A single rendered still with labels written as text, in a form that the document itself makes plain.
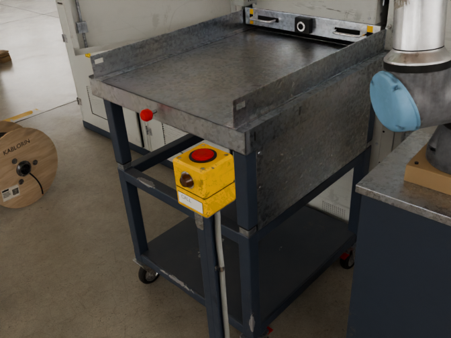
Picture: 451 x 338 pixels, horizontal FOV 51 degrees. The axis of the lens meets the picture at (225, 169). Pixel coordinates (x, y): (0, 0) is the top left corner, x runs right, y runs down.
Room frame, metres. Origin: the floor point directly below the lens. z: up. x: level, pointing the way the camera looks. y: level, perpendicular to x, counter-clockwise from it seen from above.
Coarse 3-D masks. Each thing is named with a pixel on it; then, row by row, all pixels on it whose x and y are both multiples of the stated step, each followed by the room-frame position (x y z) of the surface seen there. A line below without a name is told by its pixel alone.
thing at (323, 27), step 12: (264, 12) 1.72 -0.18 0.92; (276, 12) 1.69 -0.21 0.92; (288, 12) 1.66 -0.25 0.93; (252, 24) 1.76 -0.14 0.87; (264, 24) 1.72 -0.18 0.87; (276, 24) 1.69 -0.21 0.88; (288, 24) 1.65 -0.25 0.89; (324, 24) 1.54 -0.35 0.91; (336, 24) 1.51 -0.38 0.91; (348, 24) 1.48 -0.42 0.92; (360, 24) 1.45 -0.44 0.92; (372, 24) 1.43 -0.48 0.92; (384, 24) 1.42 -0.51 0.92; (324, 36) 1.54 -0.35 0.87; (336, 36) 1.51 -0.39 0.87; (384, 36) 1.43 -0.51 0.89
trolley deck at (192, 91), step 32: (256, 32) 1.72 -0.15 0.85; (160, 64) 1.43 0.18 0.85; (192, 64) 1.41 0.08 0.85; (224, 64) 1.39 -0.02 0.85; (256, 64) 1.37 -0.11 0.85; (288, 64) 1.35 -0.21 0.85; (96, 96) 1.34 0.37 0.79; (128, 96) 1.22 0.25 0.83; (160, 96) 1.16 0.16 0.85; (192, 96) 1.15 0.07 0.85; (224, 96) 1.13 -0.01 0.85; (320, 96) 1.12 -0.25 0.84; (192, 128) 1.04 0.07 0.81; (224, 128) 0.96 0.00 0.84; (256, 128) 0.94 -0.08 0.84; (288, 128) 1.02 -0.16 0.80
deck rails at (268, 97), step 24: (216, 24) 1.69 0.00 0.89; (240, 24) 1.78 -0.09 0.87; (120, 48) 1.40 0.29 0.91; (144, 48) 1.46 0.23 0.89; (168, 48) 1.53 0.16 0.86; (192, 48) 1.56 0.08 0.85; (360, 48) 1.31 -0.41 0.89; (96, 72) 1.33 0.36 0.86; (120, 72) 1.36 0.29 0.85; (312, 72) 1.15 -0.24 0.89; (336, 72) 1.23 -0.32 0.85; (240, 96) 0.96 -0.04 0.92; (264, 96) 1.01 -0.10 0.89; (288, 96) 1.07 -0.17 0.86; (240, 120) 0.95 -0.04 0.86
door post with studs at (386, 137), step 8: (392, 0) 1.41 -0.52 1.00; (392, 8) 1.41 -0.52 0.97; (392, 16) 1.41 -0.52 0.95; (392, 24) 1.40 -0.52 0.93; (392, 32) 1.40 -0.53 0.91; (392, 40) 1.40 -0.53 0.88; (384, 128) 1.39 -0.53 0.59; (384, 136) 1.39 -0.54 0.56; (392, 136) 1.37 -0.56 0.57; (384, 144) 1.38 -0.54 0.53; (384, 152) 1.38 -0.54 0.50
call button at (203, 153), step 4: (204, 148) 0.75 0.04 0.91; (196, 152) 0.73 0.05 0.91; (200, 152) 0.73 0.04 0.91; (204, 152) 0.73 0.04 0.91; (208, 152) 0.73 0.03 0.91; (212, 152) 0.73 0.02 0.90; (192, 156) 0.72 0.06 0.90; (196, 156) 0.72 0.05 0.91; (200, 156) 0.72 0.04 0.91; (204, 156) 0.72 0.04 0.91; (208, 156) 0.72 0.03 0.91; (212, 156) 0.72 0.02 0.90
